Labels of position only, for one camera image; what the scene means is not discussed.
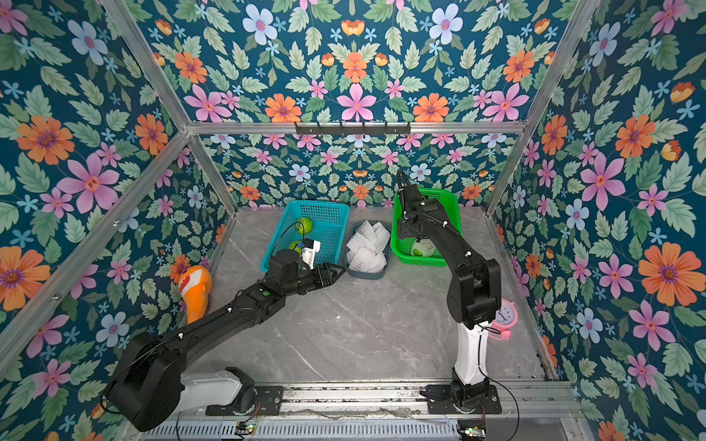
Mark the orange clownfish plush toy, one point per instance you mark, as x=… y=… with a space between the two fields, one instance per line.
x=194 y=286

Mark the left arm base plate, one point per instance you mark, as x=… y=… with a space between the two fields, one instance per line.
x=254 y=400

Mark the white foam net sleeve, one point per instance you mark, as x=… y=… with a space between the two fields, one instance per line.
x=425 y=245

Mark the black hook rail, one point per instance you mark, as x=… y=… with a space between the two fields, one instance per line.
x=345 y=129

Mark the green plastic basket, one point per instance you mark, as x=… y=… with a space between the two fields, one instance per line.
x=403 y=248

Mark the white foam net back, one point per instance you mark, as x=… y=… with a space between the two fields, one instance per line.
x=372 y=237

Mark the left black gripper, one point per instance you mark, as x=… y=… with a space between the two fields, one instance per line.
x=326 y=267

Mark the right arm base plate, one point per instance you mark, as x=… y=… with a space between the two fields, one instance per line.
x=456 y=399

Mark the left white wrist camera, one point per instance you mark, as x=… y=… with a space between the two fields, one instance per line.
x=310 y=249

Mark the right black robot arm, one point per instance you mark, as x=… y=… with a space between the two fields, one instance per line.
x=474 y=295

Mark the grey foam net tray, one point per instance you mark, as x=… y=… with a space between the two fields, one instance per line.
x=386 y=252

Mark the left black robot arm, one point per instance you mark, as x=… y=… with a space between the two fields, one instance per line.
x=151 y=381

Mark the teal plastic basket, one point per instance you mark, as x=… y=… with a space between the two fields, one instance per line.
x=329 y=228

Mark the pink alarm clock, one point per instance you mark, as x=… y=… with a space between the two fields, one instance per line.
x=504 y=322

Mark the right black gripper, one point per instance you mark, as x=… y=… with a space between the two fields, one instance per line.
x=405 y=199

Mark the green custard apple back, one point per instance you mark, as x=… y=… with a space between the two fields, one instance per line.
x=304 y=226

